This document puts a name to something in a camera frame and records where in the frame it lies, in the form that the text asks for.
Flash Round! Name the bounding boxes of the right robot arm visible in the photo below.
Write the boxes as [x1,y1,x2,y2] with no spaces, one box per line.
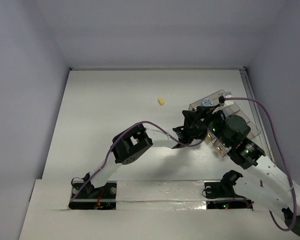
[182,106,300,237]

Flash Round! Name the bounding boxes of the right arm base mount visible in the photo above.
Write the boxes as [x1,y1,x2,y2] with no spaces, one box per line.
[201,170,254,210]

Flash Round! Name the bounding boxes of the silver foil strip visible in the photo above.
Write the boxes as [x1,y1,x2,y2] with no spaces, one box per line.
[115,180,207,211]

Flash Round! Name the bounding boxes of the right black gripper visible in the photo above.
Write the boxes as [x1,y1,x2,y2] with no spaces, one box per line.
[182,103,231,148]

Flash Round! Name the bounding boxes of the aluminium rail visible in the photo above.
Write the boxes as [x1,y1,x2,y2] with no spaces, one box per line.
[239,67,270,151]

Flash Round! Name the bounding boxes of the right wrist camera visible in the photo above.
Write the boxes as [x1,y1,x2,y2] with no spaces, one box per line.
[212,92,235,114]

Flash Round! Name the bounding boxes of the blue lidded paint jar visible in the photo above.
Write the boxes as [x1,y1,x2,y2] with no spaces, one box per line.
[201,98,214,107]

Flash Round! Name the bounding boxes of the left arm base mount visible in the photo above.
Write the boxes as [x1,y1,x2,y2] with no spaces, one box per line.
[68,181,117,210]

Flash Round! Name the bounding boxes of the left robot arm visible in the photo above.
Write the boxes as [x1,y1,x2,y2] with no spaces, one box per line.
[79,120,208,198]

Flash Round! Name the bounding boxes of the yellow highlighter cap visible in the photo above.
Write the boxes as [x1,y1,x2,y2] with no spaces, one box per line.
[157,98,165,106]

